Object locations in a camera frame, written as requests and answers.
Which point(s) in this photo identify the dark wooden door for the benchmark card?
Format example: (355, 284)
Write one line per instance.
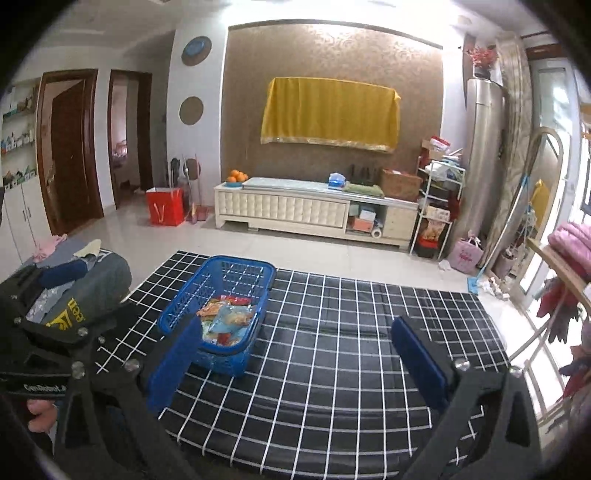
(69, 157)

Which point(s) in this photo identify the grey mop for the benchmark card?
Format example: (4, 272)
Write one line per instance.
(176, 170)

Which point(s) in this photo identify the vase with red flowers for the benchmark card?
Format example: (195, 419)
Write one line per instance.
(482, 60)

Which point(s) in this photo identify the heap of oranges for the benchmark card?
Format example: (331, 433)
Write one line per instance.
(237, 176)

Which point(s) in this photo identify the round wall decor blue plate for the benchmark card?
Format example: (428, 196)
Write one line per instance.
(196, 50)

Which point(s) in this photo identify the green folded cloth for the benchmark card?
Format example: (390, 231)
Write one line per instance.
(364, 190)

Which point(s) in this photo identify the white metal shelf rack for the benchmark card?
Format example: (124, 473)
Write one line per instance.
(436, 207)

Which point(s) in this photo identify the pile of mixed snacks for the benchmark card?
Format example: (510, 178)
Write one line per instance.
(221, 337)

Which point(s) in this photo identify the pink tote bag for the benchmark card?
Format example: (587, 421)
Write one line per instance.
(465, 256)

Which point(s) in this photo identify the arched metal frame mirror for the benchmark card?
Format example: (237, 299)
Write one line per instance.
(540, 166)

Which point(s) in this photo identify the white paper towel roll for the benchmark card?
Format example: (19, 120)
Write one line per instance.
(377, 233)

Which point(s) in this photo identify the white padded television cabinet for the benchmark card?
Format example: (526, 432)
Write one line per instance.
(281, 207)

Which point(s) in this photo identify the person's left hand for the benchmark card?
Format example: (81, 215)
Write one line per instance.
(41, 413)

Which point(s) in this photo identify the light blue snack packet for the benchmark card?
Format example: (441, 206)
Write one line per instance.
(233, 318)

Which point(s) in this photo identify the black checkered tablecloth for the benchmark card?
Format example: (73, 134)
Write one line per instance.
(323, 369)

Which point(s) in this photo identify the red broom with dustpan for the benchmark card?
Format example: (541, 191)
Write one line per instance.
(199, 214)

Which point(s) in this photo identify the red paper bag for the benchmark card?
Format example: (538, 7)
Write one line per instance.
(165, 207)

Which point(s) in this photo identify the silver standing air conditioner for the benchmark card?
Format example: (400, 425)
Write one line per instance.
(480, 152)

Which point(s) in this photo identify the blue fruit plate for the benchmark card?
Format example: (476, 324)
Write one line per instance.
(233, 184)

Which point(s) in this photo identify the yellow hanging cloth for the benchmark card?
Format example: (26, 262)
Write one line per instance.
(539, 198)

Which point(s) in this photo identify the dark wooden doorway frame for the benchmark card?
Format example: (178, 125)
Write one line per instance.
(147, 138)

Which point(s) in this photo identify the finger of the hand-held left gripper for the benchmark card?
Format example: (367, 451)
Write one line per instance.
(16, 295)
(87, 337)

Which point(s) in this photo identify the yellow cloth cover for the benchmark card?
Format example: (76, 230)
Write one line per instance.
(328, 115)

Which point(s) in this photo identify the blue tissue box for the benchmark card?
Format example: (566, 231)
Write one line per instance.
(338, 181)

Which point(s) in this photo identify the brown cardboard box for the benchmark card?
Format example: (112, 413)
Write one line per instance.
(400, 184)

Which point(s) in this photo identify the round brown wall decor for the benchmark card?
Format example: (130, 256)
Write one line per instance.
(191, 110)

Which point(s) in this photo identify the red hanging clothes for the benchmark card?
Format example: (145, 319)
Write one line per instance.
(554, 304)

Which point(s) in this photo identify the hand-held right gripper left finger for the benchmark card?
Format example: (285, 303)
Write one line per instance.
(178, 364)

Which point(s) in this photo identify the black router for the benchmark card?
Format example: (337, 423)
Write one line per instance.
(361, 173)

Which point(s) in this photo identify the orange box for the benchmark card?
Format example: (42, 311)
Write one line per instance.
(360, 224)

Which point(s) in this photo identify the patterned beige curtain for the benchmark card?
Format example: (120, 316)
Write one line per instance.
(515, 138)

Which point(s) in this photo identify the blue plastic basket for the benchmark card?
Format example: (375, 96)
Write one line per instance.
(221, 362)

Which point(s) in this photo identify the navy blue cloth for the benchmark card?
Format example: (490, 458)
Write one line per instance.
(62, 274)

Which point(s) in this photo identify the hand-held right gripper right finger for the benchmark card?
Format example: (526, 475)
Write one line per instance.
(418, 364)

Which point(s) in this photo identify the white wall cabinet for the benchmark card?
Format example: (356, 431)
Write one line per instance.
(23, 217)

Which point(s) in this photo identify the grey crown print garment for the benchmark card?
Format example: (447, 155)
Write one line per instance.
(106, 277)

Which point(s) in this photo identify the wooden drying rack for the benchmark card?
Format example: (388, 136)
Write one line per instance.
(549, 258)

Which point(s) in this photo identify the pink cloth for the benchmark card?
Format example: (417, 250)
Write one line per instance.
(48, 247)

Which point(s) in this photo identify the pink quilted jacket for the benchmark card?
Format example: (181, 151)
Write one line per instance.
(570, 242)

